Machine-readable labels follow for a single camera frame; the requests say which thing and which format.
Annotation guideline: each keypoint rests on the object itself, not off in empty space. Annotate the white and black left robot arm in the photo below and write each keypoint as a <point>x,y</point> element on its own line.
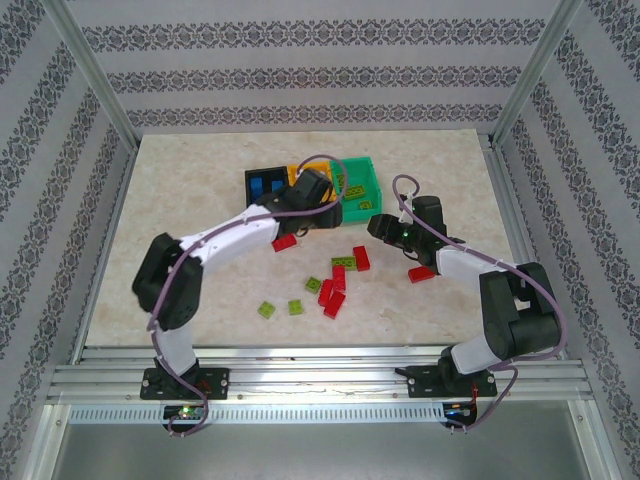
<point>235,237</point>

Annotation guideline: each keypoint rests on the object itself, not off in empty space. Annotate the aluminium mounting rail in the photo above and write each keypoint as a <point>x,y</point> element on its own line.
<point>320,375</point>

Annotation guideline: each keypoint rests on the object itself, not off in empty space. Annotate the aluminium frame post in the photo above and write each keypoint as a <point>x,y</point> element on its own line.
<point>95,75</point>
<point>535,75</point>

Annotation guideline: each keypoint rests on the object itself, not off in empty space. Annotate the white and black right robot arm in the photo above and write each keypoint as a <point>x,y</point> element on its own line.
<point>465,265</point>

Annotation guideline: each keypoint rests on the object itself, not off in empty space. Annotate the yellow plastic bin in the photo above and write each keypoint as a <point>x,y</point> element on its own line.
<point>292,175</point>

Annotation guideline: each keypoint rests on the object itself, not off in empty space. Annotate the long lime green lego brick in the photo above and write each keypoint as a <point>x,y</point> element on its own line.
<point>355,191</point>
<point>344,262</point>

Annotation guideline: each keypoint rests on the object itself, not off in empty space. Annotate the blue lego brick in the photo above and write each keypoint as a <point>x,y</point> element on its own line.
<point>257,185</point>
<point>276,185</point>

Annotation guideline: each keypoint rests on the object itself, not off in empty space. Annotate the black plastic bin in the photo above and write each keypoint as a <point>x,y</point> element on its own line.
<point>266,186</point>

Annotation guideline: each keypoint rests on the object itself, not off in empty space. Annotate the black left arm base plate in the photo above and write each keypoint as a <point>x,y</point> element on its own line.
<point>215,382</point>

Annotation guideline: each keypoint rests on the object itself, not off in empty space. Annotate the grey metal panel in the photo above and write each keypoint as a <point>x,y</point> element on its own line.
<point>320,450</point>

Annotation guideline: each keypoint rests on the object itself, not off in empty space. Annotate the green plastic bin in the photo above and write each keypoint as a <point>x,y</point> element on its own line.
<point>370,175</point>

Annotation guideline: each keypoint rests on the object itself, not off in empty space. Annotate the circuit board with green light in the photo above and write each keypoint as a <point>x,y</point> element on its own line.
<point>186,412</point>

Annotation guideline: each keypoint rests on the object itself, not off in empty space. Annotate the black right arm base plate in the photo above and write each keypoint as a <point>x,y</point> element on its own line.
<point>425,382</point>

